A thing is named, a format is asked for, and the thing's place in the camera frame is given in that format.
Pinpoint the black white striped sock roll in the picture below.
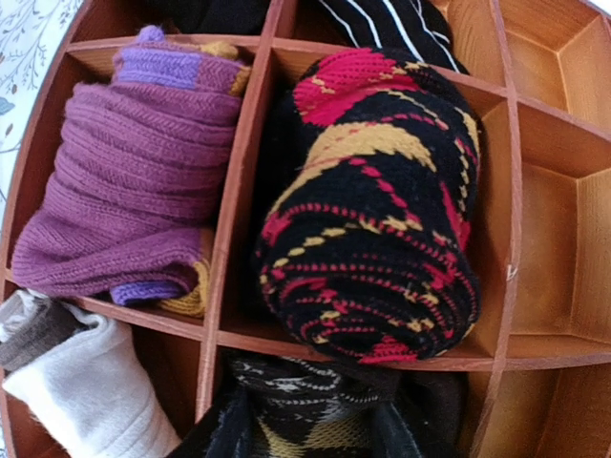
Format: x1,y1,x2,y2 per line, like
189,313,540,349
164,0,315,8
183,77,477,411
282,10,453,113
320,0,469,74

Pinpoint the floral white tablecloth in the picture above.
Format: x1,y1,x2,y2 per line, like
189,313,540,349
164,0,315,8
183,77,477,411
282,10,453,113
0,0,87,225

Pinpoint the white rolled sock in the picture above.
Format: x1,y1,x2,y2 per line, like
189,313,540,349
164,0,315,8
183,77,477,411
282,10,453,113
1,290,180,457

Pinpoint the purple rolled sock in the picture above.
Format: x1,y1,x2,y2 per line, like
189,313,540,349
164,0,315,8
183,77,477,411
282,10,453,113
11,26,251,318

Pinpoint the dark red patterned sock roll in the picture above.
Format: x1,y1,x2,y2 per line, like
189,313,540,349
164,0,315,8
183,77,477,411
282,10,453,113
254,48,481,364

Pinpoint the brown argyle sock pair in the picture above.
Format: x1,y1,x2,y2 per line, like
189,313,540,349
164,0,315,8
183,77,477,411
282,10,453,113
180,352,472,458

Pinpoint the brown divided wooden tray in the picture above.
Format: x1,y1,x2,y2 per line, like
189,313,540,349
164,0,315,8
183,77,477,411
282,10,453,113
0,0,611,458

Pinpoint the black rolled sock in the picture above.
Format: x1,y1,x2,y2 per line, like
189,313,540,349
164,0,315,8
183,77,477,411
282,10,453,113
160,0,270,35

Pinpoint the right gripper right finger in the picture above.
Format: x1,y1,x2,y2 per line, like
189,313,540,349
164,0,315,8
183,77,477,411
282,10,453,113
371,400,429,457

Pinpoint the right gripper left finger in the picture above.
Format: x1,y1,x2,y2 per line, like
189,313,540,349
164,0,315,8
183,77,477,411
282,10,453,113
180,390,253,458

